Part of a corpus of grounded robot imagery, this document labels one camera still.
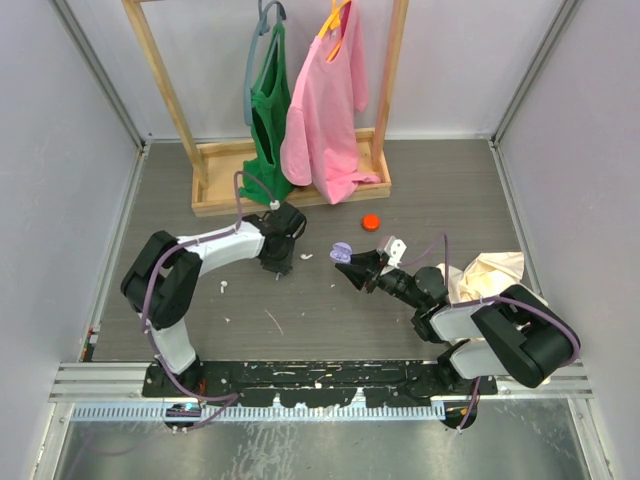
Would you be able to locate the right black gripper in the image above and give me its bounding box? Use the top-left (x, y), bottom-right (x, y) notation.
top-left (336, 247), bottom-right (425, 310)

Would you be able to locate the cream cloth bag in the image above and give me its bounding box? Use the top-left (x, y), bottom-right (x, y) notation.
top-left (447, 252), bottom-right (532, 304)

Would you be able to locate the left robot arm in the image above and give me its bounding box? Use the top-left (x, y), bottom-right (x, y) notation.
top-left (120, 202), bottom-right (307, 396)

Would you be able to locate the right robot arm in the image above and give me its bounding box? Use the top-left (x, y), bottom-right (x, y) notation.
top-left (335, 250), bottom-right (581, 394)

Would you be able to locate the green tank top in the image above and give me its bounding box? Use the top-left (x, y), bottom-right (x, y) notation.
top-left (240, 24), bottom-right (293, 205)

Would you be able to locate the pink shirt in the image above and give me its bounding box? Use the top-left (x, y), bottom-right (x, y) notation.
top-left (280, 1), bottom-right (380, 205)

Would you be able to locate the wooden clothes rack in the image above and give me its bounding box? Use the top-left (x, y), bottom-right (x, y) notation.
top-left (124, 1), bottom-right (408, 216)

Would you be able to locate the grey blue hanger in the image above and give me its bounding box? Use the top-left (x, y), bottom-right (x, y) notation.
top-left (243, 0), bottom-right (287, 126)

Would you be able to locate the yellow hanger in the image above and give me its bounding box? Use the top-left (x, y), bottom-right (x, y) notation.
top-left (317, 0), bottom-right (352, 62)

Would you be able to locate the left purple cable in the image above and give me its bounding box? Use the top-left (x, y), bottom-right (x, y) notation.
top-left (139, 170), bottom-right (281, 431)

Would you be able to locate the white slotted cable duct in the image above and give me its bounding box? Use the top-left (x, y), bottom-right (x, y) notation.
top-left (70, 400), bottom-right (446, 423)

